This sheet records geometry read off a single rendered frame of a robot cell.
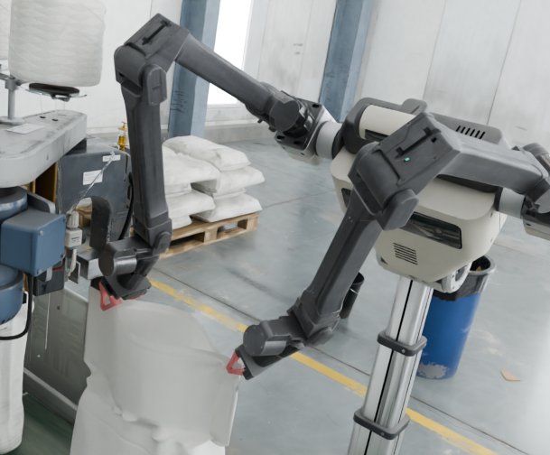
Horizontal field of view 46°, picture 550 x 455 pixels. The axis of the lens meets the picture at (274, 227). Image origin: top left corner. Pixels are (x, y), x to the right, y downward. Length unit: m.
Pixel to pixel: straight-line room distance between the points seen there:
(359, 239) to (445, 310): 2.47
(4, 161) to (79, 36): 0.26
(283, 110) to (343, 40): 8.64
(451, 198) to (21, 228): 0.85
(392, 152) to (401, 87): 8.95
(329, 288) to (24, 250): 0.53
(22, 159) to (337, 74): 9.04
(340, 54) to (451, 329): 7.05
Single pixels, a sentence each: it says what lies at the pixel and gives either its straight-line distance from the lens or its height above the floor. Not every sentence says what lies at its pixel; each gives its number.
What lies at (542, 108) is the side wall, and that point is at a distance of 9.20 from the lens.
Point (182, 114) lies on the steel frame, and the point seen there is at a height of 0.41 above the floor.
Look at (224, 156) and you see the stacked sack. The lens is 4.90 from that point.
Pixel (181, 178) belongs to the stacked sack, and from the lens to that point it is 4.34.
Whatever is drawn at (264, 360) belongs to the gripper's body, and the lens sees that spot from 1.27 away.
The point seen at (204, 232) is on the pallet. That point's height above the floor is 0.10.
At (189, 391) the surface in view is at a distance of 1.43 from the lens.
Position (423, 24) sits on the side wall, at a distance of 9.77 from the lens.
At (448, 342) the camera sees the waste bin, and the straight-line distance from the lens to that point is 3.54.
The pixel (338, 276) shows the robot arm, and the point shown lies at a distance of 1.05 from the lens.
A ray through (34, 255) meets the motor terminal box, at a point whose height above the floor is 1.26.
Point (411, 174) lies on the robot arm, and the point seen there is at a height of 1.54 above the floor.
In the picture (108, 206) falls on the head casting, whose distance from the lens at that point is 1.64.
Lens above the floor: 1.72
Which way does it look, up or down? 19 degrees down
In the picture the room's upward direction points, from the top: 10 degrees clockwise
